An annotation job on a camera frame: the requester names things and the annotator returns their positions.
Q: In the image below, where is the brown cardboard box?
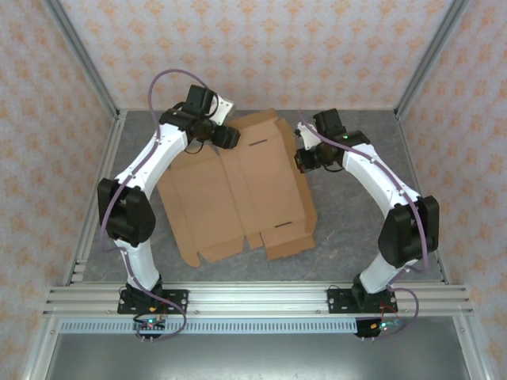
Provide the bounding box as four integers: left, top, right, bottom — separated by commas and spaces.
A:
157, 107, 318, 268

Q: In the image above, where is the grey metal sheet panel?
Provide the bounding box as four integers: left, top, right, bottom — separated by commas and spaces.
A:
43, 332, 472, 380

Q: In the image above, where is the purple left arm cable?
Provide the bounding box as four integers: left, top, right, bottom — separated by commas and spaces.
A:
98, 69, 217, 342

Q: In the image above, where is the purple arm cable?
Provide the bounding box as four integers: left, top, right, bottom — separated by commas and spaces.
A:
296, 110, 433, 341
98, 69, 217, 342

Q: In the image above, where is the aluminium table side rail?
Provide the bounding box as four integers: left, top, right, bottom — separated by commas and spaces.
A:
394, 110, 452, 286
63, 110, 128, 286

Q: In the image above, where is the aluminium frame post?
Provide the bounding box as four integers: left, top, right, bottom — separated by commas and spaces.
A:
394, 0, 472, 120
43, 0, 122, 120

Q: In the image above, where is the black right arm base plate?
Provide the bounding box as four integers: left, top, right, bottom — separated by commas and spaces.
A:
327, 287, 398, 316

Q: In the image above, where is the aluminium cross rail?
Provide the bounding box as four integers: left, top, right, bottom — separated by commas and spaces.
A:
42, 283, 475, 317

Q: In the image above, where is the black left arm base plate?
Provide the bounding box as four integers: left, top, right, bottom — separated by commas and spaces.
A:
117, 288, 189, 316

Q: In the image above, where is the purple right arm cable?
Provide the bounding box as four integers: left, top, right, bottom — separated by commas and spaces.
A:
296, 110, 433, 341

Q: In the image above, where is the grey slotted cable duct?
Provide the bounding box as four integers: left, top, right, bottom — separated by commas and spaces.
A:
59, 319, 360, 336

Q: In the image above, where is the aluminium lower frame bar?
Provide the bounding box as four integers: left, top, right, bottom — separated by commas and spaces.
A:
19, 316, 60, 380
453, 316, 488, 380

